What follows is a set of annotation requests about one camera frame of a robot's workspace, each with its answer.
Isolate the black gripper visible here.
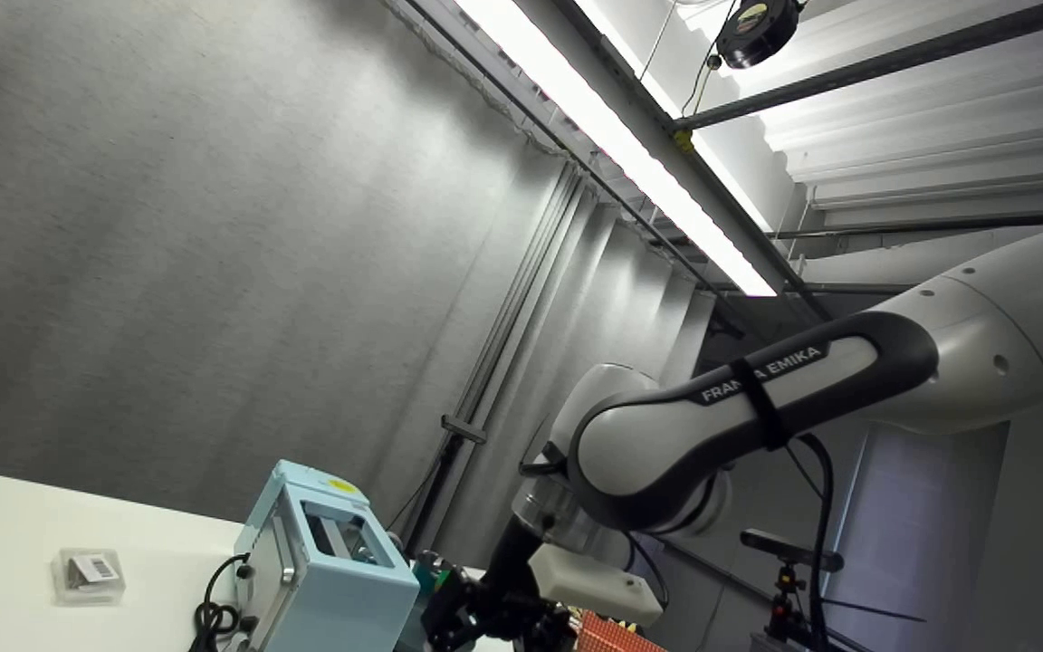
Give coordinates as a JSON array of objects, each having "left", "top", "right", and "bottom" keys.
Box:
[{"left": 454, "top": 517, "right": 573, "bottom": 652}]

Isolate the green plastic cup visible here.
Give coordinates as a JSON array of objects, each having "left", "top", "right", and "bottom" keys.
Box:
[{"left": 408, "top": 559, "right": 451, "bottom": 603}]

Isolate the orange red box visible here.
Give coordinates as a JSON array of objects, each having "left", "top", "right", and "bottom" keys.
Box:
[{"left": 573, "top": 608, "right": 672, "bottom": 652}]

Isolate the light blue toaster oven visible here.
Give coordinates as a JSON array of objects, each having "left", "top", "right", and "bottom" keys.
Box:
[{"left": 229, "top": 455, "right": 425, "bottom": 652}]

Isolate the long ceiling light strip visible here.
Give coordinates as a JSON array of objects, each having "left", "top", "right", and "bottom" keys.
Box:
[{"left": 454, "top": 0, "right": 781, "bottom": 301}]

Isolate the black round ceiling device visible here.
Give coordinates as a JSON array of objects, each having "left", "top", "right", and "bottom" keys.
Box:
[{"left": 708, "top": 0, "right": 809, "bottom": 70}]

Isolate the black ceiling beam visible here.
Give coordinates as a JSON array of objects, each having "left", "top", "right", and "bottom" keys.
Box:
[{"left": 674, "top": 0, "right": 1043, "bottom": 136}]

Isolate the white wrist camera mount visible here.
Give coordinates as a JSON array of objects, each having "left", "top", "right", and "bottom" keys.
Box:
[{"left": 530, "top": 541, "right": 666, "bottom": 627}]

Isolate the grey wall pole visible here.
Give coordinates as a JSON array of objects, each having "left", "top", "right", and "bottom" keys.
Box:
[{"left": 406, "top": 168, "right": 588, "bottom": 554}]

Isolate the black camera on stand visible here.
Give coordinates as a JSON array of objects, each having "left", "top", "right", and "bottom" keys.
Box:
[{"left": 737, "top": 526, "right": 844, "bottom": 652}]

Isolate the black oven power cable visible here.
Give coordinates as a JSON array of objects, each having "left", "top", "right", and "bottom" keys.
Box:
[{"left": 190, "top": 551, "right": 253, "bottom": 652}]

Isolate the thin black ceiling rail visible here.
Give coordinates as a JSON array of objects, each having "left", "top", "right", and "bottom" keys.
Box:
[{"left": 772, "top": 212, "right": 1043, "bottom": 247}]

